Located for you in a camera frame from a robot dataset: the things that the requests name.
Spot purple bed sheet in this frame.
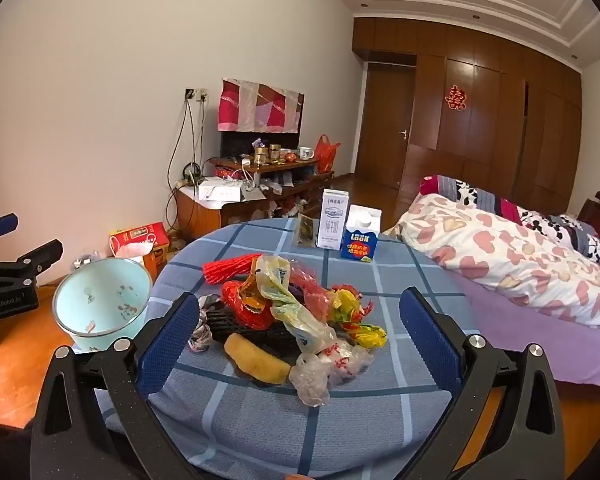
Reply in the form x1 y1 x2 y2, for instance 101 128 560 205
450 260 600 386

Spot brown wooden door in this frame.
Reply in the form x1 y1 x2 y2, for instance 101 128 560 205
357 62 417 188

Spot black foam net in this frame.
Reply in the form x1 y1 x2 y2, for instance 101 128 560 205
200 305 311 356

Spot white milk carton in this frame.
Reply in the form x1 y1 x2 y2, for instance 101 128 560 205
316 188 351 251

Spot white paper bag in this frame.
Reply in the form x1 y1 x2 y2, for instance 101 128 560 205
114 241 170 281

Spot clear pink plastic wrapper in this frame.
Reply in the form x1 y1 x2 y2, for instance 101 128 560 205
289 264 332 322

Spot heart print quilt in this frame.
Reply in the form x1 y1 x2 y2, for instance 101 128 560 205
382 192 600 333

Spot clear plastic bag red print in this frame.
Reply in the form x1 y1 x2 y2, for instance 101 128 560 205
290 340 376 407

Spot blue checked tablecloth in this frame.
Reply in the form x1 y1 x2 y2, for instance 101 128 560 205
95 217 486 480

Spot wooden bed headboard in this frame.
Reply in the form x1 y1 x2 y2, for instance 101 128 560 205
577 191 600 241

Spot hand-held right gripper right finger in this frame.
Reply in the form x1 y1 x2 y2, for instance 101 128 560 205
399 287 566 480

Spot black television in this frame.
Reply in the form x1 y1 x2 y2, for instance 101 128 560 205
220 130 301 158

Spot yellow fruit peel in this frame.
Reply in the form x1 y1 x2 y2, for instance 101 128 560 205
223 332 293 386

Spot red paper wall decoration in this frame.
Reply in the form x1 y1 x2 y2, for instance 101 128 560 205
445 85 467 112

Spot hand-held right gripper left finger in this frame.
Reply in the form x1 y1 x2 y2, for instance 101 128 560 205
30 291 203 480

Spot black hanging cables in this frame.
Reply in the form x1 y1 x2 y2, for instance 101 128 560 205
167 97 206 231

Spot dark snack packet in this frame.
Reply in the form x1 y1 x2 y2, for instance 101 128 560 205
294 213 321 249

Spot yellow red wrapper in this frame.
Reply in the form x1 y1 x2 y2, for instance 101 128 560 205
330 284 388 350

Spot red plastic wrapper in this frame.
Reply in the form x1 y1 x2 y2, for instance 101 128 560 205
221 280 281 331

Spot red yellow cardboard box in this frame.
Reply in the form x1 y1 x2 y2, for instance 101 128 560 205
109 222 168 257

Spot wooden television cabinet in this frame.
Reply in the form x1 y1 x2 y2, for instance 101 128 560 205
172 157 336 243

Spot white flat box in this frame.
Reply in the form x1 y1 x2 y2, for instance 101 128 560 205
197 177 246 203

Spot brown wooden wardrobe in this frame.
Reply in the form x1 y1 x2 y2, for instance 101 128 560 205
352 17 583 216

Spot patterned pillow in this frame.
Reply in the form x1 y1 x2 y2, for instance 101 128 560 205
419 175 600 263

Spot light blue enamel basin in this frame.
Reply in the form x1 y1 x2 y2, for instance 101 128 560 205
52 258 153 352

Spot yellow white plastic bag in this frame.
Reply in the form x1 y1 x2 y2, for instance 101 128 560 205
250 255 338 356

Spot grey white wrapper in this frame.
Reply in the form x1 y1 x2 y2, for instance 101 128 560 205
187 295 222 354

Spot blue white drink carton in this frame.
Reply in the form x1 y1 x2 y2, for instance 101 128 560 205
340 205 383 263

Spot red pink cover cloth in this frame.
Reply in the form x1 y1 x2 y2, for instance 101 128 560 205
217 78 305 134

